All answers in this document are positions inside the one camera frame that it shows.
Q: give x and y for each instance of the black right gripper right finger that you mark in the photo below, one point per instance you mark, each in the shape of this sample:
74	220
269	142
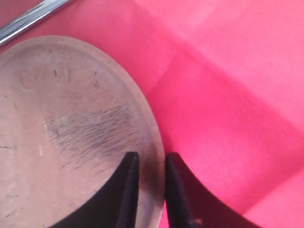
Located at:
191	205

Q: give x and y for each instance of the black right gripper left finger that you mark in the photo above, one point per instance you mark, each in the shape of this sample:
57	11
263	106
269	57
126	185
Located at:
115	204

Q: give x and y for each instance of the brown wooden plate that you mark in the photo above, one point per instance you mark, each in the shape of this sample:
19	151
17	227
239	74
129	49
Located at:
68	115

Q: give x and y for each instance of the silver table knife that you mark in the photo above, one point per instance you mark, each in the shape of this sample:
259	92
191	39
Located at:
30	18

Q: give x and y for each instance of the red table cloth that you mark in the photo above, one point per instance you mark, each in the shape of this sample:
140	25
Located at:
225	80

